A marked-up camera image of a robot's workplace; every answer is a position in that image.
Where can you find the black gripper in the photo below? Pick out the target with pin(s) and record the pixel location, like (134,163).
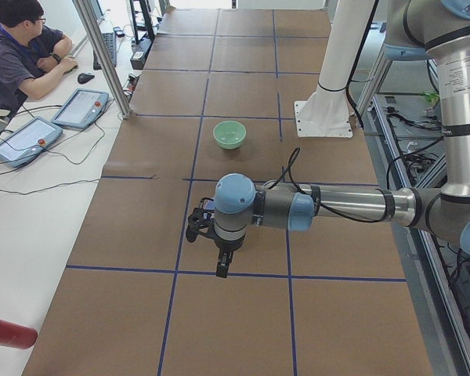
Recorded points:
(226,246)

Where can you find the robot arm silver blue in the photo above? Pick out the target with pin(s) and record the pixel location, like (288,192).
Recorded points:
(442,29)

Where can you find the green bowl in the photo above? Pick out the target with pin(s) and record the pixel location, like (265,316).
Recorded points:
(229,135)

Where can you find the blue teach pendant far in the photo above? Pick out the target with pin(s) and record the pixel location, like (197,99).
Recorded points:
(82,109)

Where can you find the blue teach pendant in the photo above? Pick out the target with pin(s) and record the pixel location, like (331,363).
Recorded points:
(82,109)
(26,143)

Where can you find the black computer mouse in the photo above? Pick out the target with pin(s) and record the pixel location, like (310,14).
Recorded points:
(84,78)

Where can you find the blue teach pendant near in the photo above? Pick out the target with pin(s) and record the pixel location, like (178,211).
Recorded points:
(26,143)

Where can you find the red cylinder bottle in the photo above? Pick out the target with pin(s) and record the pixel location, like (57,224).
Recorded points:
(16,336)

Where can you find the seated man in grey hoodie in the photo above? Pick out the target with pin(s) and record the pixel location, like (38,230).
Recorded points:
(33,57)

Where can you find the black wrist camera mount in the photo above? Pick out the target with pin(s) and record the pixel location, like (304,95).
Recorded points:
(201,220)

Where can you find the white camera pole with base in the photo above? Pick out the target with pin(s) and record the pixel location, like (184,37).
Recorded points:
(326,112)

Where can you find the aluminium frame post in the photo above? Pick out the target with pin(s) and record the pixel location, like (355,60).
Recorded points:
(88,19)

